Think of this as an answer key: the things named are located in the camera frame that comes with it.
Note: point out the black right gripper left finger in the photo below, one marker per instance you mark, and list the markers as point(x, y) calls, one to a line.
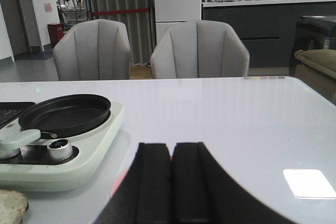
point(123, 210)

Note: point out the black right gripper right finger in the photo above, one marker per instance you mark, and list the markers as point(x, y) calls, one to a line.
point(203, 192)

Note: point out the pink plastic bowl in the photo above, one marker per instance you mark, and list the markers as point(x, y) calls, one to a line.
point(118, 179)

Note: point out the bread slice with brown crust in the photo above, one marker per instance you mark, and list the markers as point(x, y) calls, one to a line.
point(14, 205)

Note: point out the mint green breakfast maker base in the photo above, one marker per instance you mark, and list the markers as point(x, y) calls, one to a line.
point(32, 170)

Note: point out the silver right control knob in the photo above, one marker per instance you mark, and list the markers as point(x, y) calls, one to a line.
point(59, 150)

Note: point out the silver control knob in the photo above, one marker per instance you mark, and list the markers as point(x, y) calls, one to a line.
point(59, 150)
point(5, 154)

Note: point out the black round frying pan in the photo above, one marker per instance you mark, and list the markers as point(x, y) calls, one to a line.
point(66, 116)

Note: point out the colourful sticker strip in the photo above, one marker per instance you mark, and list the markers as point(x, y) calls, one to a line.
point(264, 77)

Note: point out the right grey upholstered chair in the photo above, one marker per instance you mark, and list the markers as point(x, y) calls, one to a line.
point(199, 49)

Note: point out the grey upholstered chair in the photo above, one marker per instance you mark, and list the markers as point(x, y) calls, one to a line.
point(94, 50)
point(199, 49)

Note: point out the silver left control knob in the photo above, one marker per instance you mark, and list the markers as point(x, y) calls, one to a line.
point(5, 154)

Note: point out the left grey upholstered chair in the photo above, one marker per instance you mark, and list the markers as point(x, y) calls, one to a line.
point(94, 50)

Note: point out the tan cushion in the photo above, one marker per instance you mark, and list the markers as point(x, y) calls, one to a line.
point(316, 68)

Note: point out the dark grey kitchen counter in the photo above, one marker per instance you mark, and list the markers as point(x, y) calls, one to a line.
point(267, 27)

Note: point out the red trash bin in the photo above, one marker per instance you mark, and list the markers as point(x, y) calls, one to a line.
point(56, 33)

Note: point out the black appliance at right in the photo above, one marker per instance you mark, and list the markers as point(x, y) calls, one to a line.
point(312, 32)

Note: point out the metal shelf rack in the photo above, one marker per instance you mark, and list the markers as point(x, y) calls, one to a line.
point(71, 12)

